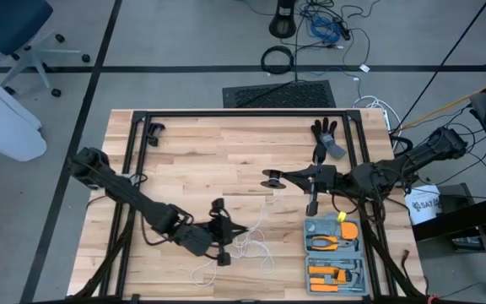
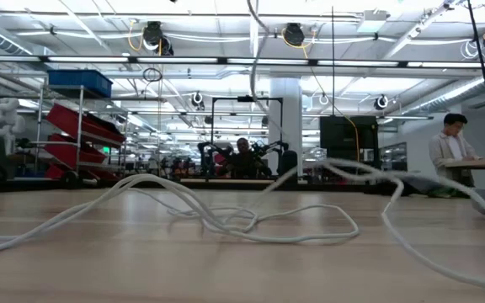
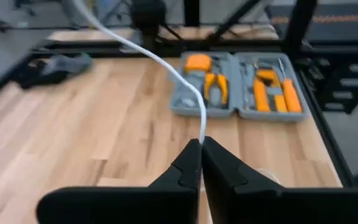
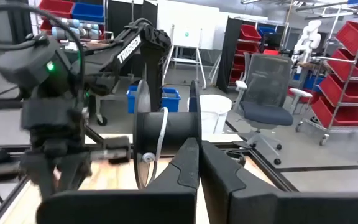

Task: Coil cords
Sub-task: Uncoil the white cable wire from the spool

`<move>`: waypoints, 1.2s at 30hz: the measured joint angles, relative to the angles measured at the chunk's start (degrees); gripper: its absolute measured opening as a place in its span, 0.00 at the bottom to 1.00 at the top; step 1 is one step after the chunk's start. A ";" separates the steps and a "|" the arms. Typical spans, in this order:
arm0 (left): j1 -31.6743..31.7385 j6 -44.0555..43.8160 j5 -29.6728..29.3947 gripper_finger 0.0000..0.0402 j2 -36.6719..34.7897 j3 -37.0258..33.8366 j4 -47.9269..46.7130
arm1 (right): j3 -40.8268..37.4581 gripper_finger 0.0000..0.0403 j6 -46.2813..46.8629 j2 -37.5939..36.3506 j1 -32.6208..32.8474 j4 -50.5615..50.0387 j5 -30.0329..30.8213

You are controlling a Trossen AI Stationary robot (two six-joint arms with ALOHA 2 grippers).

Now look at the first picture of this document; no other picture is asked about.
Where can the black stand base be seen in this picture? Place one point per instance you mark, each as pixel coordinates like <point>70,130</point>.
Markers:
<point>283,25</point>

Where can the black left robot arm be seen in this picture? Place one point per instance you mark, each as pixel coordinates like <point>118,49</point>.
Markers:
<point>158,215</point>

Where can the black grey work glove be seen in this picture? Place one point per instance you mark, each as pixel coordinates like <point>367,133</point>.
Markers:
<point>331,141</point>

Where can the black floor mat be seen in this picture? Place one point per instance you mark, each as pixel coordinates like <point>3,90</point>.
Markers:
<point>281,95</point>

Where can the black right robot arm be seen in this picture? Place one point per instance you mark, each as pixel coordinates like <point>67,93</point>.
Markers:
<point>395,171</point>

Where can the black clamp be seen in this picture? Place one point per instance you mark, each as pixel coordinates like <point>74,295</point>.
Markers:
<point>155,131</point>

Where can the white power adapter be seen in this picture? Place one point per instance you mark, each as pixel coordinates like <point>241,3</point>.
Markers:
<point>365,68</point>

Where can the black power strip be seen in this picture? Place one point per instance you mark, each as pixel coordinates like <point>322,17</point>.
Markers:
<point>343,29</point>

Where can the white trash bin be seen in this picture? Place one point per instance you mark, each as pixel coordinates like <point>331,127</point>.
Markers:
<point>2,122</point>

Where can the grey tool case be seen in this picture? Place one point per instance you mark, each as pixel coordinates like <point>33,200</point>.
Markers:
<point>331,257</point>

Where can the orange tape measure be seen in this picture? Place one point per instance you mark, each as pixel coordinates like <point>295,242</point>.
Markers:
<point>349,231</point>

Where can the black side table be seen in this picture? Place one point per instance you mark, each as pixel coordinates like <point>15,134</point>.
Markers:
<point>458,219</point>

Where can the blue office chair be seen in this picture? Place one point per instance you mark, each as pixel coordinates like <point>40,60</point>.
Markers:
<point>7,23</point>

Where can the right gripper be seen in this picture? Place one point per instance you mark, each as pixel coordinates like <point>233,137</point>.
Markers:
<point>325,179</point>

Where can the thin black pole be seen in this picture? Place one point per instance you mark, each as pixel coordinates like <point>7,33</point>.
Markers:
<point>440,68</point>

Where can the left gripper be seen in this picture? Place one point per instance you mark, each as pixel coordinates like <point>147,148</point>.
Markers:
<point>221,231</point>

